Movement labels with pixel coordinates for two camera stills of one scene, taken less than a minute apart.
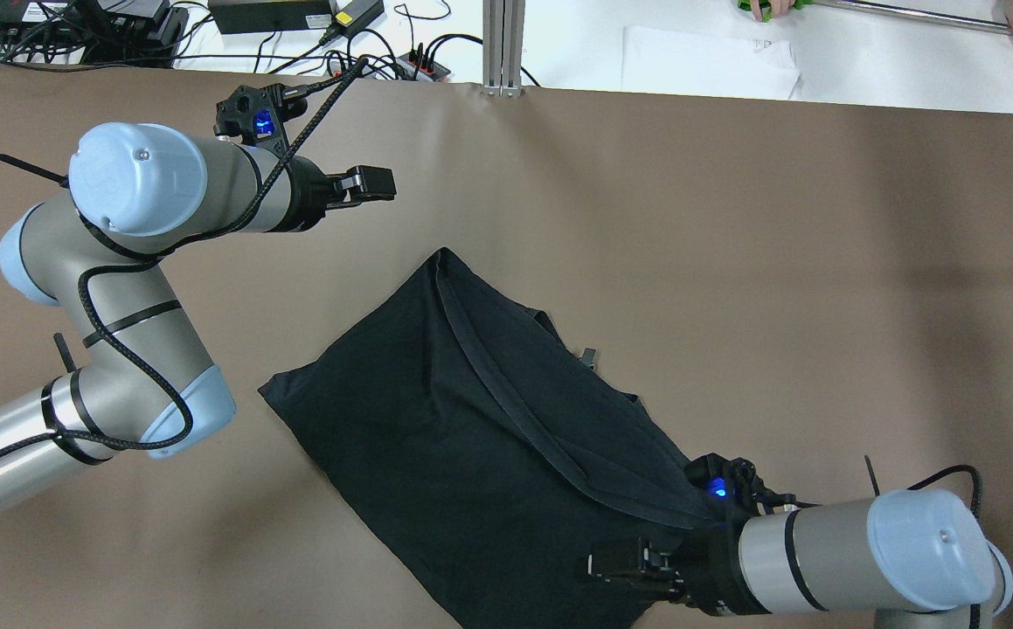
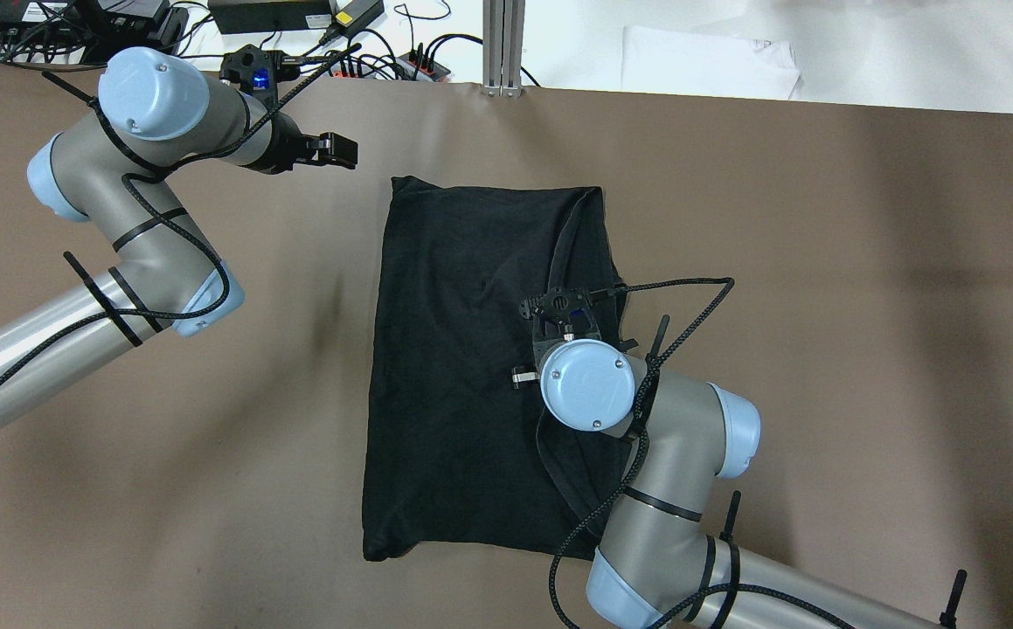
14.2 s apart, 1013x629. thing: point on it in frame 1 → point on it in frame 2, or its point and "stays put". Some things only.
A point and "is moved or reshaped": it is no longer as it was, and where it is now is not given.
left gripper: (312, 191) → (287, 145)
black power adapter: (271, 16) stays put
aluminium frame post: (503, 26) stays put
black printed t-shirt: (487, 457) is moved or reshaped
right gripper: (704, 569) → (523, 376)
